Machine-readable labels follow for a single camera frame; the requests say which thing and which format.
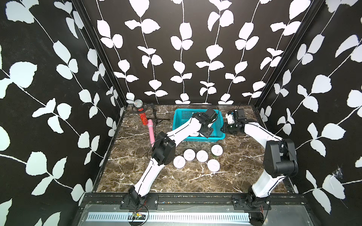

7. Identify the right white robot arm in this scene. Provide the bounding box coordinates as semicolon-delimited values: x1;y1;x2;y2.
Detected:
221;109;298;200

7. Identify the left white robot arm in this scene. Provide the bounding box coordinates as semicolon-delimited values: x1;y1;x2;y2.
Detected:
128;107;218;207

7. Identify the teal plastic basket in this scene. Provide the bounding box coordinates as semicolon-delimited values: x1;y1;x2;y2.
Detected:
173;108;225;142

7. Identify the yogurt cup back right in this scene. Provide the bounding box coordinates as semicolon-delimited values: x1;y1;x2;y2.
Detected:
211;144;223;156

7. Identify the yogurt cup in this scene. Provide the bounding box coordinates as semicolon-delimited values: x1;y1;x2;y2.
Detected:
211;144;223;156
207;159;220;172
183;149;196;161
196;150;208;163
173;156;186;169

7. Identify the yogurt cup centre right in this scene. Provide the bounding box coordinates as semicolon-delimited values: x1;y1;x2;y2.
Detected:
196;150;208;163

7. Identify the yogurt cup front right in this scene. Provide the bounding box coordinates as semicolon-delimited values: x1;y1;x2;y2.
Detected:
207;159;220;172

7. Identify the black mini tripod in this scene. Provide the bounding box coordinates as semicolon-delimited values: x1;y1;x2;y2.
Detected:
145;103;171;126

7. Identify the small circuit board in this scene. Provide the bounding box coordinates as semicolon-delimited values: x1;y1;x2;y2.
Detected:
131;213;147;221

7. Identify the white vented strip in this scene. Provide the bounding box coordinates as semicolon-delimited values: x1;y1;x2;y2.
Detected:
85;212;250;224

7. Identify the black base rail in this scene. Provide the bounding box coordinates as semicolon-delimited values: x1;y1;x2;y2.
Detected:
120;192;272;212

